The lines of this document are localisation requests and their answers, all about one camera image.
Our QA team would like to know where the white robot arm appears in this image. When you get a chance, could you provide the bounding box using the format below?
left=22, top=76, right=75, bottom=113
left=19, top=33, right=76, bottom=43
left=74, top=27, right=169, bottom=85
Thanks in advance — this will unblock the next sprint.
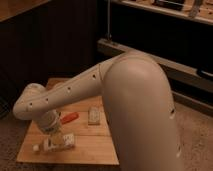
left=13, top=50, right=184, bottom=171

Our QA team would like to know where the grey metal shelf rail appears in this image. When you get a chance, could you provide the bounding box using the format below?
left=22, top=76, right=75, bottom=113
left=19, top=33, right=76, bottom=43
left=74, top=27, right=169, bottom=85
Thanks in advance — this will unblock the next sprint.
left=97, top=38, right=213, bottom=117

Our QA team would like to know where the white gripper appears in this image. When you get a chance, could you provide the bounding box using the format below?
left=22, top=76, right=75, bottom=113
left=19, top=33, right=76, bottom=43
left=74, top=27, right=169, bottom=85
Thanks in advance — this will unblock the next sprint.
left=35, top=110, right=64, bottom=152

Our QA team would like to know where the small white rectangular block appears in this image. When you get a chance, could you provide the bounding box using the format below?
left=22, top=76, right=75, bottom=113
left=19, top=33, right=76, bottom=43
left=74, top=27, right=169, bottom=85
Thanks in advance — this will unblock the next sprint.
left=88, top=107, right=100, bottom=125

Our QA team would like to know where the upper wooden shelf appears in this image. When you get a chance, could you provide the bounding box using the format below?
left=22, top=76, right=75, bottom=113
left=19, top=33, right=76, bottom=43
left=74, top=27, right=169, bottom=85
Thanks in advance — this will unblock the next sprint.
left=112, top=0, right=213, bottom=26

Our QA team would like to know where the orange carrot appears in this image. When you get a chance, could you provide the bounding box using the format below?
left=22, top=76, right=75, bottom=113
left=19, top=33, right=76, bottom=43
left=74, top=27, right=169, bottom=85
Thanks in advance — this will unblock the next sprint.
left=60, top=112, right=79, bottom=124

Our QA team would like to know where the wooden table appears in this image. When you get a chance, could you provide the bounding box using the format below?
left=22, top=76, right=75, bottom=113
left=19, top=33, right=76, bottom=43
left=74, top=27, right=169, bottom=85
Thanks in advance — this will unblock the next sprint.
left=16, top=77, right=120, bottom=166

